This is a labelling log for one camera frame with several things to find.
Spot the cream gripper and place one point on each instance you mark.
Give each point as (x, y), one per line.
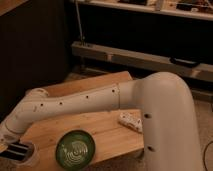
(6, 139)

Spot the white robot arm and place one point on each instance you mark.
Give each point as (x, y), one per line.
(170, 128)

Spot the white ceramic cup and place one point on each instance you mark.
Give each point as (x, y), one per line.
(30, 161)

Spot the green glass plate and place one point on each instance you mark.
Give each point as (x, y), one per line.
(75, 150)

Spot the thin metal pole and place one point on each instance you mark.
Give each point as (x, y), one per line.
(79, 23)

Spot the white shelf with clutter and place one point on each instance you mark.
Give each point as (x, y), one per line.
(157, 8)

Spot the grey metal rail case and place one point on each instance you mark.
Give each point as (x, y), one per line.
(140, 60)

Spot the black handle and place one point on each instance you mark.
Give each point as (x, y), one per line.
(189, 64)

